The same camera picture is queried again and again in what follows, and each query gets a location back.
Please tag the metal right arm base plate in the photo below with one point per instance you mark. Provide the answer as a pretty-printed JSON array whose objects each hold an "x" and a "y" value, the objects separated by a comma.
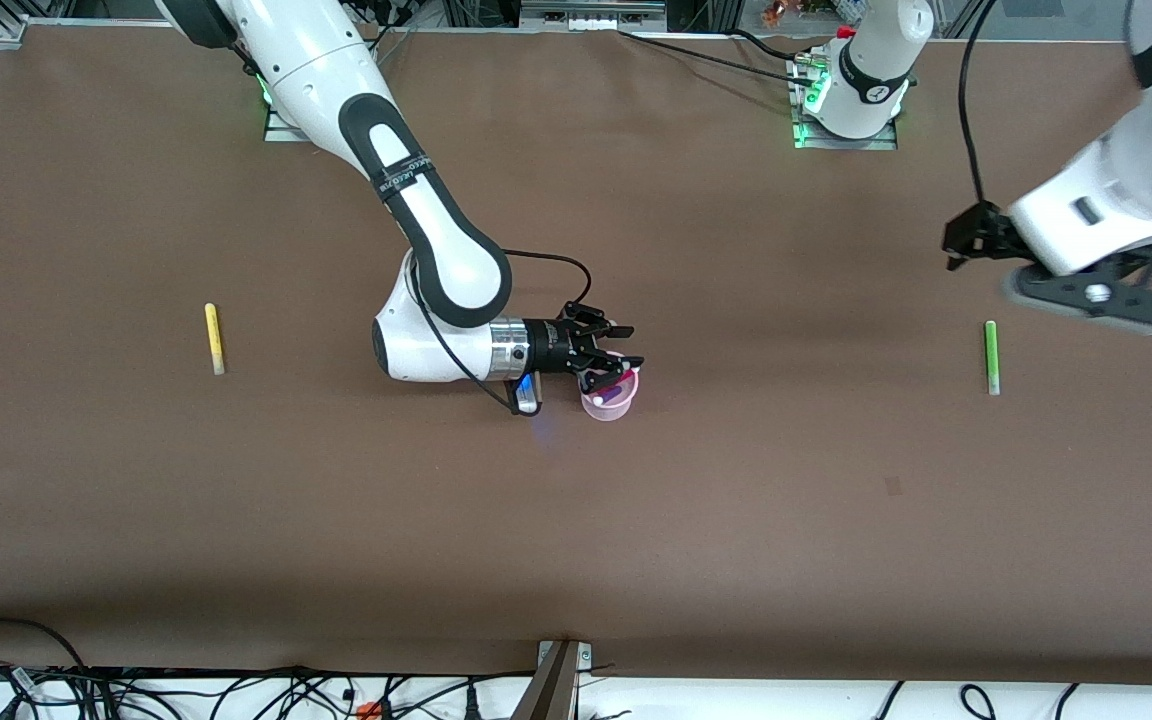
[{"x": 281, "y": 128}]

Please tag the pink translucent pen holder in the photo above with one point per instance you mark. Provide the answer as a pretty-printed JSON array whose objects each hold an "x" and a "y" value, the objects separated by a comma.
[{"x": 608, "y": 405}]

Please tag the pink pen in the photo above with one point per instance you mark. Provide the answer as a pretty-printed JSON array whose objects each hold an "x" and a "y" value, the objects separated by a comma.
[{"x": 619, "y": 379}]

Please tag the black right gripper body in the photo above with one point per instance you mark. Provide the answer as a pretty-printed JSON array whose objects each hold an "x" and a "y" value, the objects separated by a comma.
[{"x": 552, "y": 346}]

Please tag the yellow pen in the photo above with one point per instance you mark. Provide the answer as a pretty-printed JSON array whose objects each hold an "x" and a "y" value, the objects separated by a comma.
[{"x": 214, "y": 338}]

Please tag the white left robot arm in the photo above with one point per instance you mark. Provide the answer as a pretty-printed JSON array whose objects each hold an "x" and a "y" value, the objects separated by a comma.
[{"x": 1126, "y": 170}]

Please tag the purple pen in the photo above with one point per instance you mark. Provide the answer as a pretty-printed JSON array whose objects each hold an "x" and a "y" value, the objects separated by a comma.
[{"x": 614, "y": 396}]

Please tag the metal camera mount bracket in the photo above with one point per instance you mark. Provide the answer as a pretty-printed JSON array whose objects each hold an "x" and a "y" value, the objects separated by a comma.
[{"x": 556, "y": 680}]

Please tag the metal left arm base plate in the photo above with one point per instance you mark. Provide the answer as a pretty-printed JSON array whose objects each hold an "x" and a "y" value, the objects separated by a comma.
[{"x": 844, "y": 142}]

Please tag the small orange background object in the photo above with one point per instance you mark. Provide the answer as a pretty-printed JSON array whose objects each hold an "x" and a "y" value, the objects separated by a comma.
[{"x": 774, "y": 12}]

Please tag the green pen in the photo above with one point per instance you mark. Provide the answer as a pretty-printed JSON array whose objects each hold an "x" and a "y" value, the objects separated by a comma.
[{"x": 991, "y": 357}]

